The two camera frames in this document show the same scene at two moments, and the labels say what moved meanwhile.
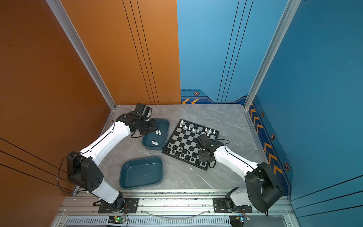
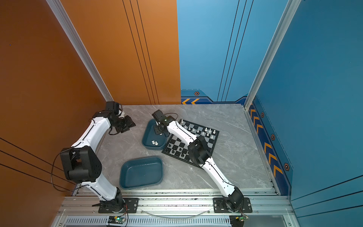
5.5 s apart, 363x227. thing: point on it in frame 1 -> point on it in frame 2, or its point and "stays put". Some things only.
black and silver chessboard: x=182 y=144 stays put
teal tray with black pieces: x=141 y=172 stays put
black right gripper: x=200 y=152 -> x=157 y=131
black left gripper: x=155 y=126 -> x=129 y=124
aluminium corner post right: x=290 y=7 stays put
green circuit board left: x=116 y=220 stays put
